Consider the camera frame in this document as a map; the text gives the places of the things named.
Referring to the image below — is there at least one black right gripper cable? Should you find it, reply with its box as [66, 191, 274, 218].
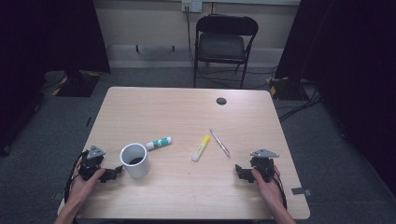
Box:
[271, 167, 289, 210]

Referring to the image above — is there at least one person's right hand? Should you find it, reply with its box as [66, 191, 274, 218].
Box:
[250, 164, 286, 207]

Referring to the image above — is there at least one black stand base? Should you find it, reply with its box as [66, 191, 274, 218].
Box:
[268, 77, 310, 102]
[51, 69, 103, 98]

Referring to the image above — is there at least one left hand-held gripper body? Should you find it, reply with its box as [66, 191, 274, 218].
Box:
[78, 145, 106, 182]

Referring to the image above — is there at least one black curtain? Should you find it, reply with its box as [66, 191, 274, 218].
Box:
[0, 0, 112, 157]
[275, 0, 396, 198]

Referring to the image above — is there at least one person's left hand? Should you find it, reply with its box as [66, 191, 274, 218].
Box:
[66, 158, 106, 204]

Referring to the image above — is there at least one green and white glue stick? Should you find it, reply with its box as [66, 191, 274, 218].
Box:
[145, 135, 173, 151]

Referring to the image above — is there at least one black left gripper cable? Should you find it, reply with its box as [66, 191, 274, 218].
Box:
[63, 149, 91, 203]

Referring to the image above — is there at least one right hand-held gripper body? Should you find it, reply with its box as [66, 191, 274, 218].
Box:
[249, 148, 280, 183]

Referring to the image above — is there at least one white cup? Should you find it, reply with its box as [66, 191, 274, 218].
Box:
[120, 142, 151, 179]

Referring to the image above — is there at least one bundle of black floor cables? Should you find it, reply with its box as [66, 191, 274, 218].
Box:
[277, 83, 323, 123]

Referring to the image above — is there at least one white wall socket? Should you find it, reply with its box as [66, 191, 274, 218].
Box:
[181, 0, 204, 14]

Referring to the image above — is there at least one black cable from wall socket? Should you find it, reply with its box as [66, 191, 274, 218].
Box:
[185, 6, 196, 68]

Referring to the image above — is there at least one silver pen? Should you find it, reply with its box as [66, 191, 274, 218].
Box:
[209, 128, 232, 159]

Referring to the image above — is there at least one yellow and white highlighter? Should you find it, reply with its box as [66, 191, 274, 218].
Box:
[191, 134, 212, 163]

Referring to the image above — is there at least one black folding chair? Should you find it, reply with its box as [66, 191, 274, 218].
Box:
[192, 13, 260, 90]

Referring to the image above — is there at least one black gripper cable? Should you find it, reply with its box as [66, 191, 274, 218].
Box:
[63, 149, 91, 203]
[271, 167, 289, 210]

